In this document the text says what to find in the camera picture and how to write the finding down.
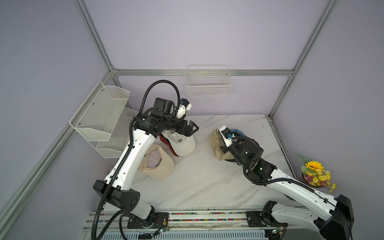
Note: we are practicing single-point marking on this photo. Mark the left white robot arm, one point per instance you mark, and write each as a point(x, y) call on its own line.
point(116, 189)

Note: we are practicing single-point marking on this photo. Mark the khaki tan baseball cap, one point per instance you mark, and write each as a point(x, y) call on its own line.
point(216, 142)

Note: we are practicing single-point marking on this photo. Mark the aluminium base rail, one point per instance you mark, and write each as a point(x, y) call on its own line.
point(205, 225)

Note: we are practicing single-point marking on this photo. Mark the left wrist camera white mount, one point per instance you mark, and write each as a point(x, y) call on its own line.
point(184, 107)

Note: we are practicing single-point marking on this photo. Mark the aluminium frame rails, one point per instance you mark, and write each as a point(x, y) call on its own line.
point(12, 211)

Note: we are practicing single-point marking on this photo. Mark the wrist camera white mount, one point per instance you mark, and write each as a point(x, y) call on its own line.
point(227, 135)
point(184, 107)

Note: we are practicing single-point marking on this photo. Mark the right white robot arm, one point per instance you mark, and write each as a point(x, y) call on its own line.
point(332, 217)

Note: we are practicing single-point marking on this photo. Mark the sunflower bouquet in vase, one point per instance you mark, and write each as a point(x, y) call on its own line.
point(314, 174)

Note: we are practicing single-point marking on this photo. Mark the dark navy baseball cap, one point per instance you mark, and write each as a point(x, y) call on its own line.
point(237, 132)

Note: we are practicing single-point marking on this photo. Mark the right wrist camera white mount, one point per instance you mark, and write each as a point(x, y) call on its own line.
point(227, 135)

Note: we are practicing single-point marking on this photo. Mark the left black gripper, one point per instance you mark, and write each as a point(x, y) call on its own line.
point(188, 133)

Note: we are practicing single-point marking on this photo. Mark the white mesh two-tier shelf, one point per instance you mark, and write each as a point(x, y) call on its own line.
point(103, 120)

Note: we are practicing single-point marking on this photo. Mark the white baseball cap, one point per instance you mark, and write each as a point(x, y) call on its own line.
point(179, 145)

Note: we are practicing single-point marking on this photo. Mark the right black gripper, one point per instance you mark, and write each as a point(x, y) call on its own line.
point(225, 149)

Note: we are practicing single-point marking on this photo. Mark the white wire wall basket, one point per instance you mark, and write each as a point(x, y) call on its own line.
point(208, 81)

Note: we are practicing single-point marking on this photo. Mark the beige baseball cap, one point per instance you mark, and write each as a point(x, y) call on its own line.
point(156, 163)

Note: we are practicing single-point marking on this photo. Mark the dark red baseball cap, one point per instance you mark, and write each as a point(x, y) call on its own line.
point(165, 144)

